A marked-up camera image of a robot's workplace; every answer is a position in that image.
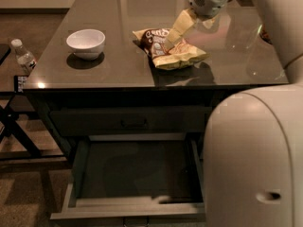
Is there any brown and yellow chip bag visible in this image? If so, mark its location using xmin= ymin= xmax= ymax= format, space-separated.
xmin=133 ymin=28 xmax=208 ymax=70

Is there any open grey middle drawer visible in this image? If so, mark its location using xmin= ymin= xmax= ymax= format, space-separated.
xmin=51 ymin=139 xmax=205 ymax=227

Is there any clear plastic water bottle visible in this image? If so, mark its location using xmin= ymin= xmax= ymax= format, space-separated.
xmin=11 ymin=39 xmax=37 ymax=75

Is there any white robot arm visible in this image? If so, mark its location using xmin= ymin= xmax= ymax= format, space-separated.
xmin=203 ymin=0 xmax=303 ymax=227

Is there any white ceramic bowl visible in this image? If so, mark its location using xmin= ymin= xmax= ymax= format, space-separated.
xmin=66 ymin=29 xmax=106 ymax=61

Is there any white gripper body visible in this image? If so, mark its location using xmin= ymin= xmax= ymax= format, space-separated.
xmin=187 ymin=0 xmax=232 ymax=19

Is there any black side table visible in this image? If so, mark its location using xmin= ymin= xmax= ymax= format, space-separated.
xmin=0 ymin=44 xmax=65 ymax=161

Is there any grey counter cabinet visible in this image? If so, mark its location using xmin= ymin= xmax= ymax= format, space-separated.
xmin=25 ymin=0 xmax=288 ymax=157

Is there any grey top left drawer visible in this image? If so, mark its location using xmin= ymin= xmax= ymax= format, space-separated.
xmin=49 ymin=106 xmax=211 ymax=136

